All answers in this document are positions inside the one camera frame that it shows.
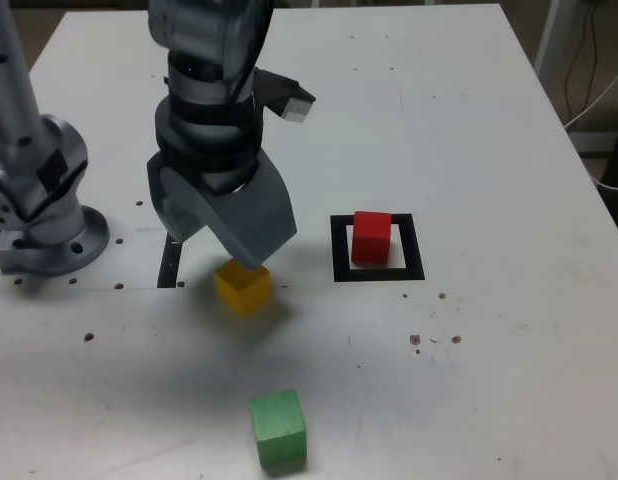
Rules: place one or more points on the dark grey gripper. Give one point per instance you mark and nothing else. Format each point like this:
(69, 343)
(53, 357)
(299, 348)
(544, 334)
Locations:
(224, 181)

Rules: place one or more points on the yellow cube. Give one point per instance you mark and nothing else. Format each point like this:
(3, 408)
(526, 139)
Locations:
(239, 295)

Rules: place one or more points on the red cube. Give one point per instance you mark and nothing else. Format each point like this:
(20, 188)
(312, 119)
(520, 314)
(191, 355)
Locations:
(371, 240)

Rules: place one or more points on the green cube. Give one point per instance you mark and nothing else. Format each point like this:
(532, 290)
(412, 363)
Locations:
(278, 425)

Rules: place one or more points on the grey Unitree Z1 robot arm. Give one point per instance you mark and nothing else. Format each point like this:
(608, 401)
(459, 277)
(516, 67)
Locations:
(39, 235)

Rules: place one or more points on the black tape square outline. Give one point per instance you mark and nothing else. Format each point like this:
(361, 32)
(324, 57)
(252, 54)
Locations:
(379, 275)

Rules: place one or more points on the black tape strip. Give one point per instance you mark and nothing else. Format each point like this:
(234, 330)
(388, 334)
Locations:
(166, 270)

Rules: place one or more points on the black gripper-mounted camera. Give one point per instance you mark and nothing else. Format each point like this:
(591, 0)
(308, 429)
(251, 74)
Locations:
(284, 92)

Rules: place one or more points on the white metal frame leg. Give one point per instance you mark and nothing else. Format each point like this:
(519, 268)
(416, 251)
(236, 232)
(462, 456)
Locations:
(549, 40)

